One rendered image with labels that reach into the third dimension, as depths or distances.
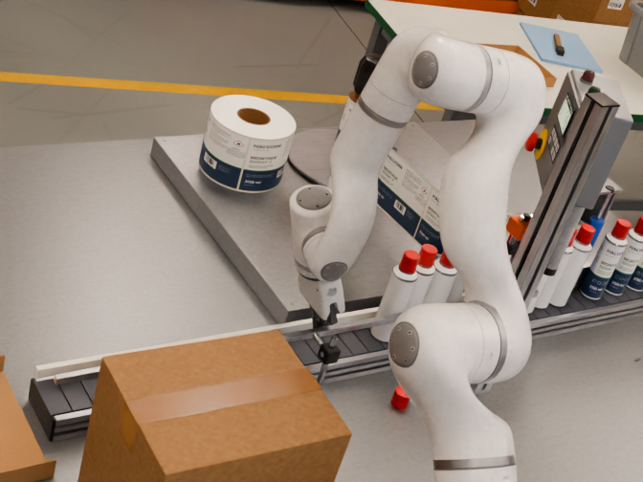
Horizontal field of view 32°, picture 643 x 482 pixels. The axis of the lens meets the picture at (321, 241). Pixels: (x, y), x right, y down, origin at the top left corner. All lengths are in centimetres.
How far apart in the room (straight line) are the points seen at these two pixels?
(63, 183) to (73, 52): 251
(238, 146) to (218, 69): 266
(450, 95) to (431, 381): 40
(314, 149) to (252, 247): 49
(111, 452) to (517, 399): 96
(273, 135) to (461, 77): 100
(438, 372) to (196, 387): 35
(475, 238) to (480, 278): 7
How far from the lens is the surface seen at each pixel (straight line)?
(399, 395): 215
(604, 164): 204
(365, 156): 182
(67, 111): 455
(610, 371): 253
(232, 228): 243
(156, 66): 505
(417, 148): 298
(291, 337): 203
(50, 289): 223
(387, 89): 177
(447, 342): 156
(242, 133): 249
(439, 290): 222
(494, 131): 166
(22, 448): 191
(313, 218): 187
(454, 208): 161
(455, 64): 158
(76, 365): 195
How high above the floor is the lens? 220
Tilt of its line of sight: 32 degrees down
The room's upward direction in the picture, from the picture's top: 17 degrees clockwise
